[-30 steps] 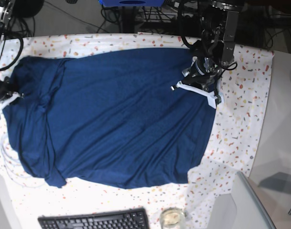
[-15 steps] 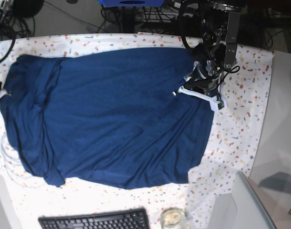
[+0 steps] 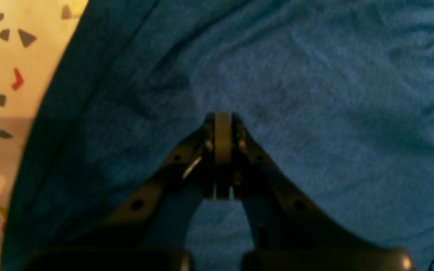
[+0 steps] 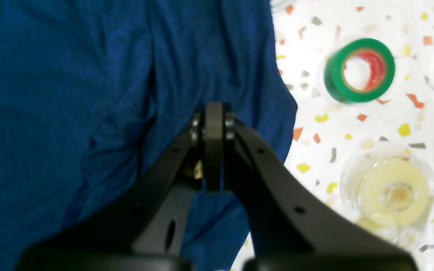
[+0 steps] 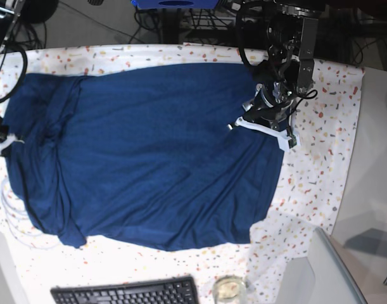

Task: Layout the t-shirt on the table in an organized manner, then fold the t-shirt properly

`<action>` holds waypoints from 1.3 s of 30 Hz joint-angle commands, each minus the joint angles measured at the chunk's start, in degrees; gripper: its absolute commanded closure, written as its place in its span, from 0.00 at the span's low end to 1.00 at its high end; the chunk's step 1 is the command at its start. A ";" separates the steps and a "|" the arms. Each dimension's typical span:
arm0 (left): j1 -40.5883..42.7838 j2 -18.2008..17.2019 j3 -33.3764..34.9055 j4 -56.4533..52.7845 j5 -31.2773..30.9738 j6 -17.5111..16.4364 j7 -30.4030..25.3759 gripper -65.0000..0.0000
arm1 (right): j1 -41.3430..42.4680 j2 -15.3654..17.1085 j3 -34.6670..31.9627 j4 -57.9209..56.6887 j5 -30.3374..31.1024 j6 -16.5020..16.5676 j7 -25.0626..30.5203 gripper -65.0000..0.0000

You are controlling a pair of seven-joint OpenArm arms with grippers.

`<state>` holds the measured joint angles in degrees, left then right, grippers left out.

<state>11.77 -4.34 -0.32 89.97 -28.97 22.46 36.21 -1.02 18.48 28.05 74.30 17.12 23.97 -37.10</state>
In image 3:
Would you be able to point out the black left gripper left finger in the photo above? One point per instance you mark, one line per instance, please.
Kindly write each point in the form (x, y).
(148, 230)

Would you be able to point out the blue t-shirt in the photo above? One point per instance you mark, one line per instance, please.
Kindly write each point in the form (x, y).
(340, 93)

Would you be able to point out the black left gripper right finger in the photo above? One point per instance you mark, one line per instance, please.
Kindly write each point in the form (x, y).
(290, 232)

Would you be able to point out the terrazzo patterned tablecloth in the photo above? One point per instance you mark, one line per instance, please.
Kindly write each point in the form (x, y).
(33, 37)

